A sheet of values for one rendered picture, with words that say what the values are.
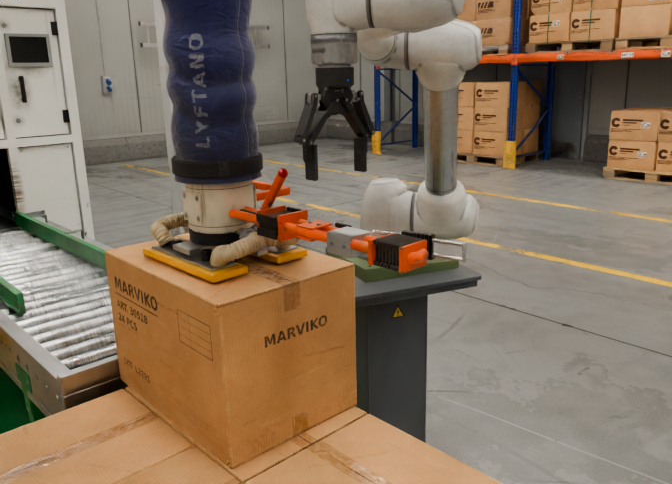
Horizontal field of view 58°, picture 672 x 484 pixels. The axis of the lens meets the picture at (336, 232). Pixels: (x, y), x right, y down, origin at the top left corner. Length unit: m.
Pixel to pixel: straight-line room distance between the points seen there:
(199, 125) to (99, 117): 9.84
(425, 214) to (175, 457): 1.05
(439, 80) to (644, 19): 6.90
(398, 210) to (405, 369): 0.57
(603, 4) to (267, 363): 7.80
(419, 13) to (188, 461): 1.10
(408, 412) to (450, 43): 1.30
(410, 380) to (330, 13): 1.43
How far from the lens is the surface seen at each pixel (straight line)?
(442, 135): 1.85
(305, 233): 1.30
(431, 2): 1.16
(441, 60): 1.70
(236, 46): 1.49
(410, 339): 2.18
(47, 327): 2.48
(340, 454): 1.53
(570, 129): 10.32
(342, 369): 1.62
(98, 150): 11.17
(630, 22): 8.60
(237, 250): 1.42
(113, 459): 1.62
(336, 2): 1.18
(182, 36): 1.49
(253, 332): 1.39
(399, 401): 2.27
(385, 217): 2.05
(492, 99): 9.52
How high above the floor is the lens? 1.41
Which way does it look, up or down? 15 degrees down
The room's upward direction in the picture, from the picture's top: 1 degrees counter-clockwise
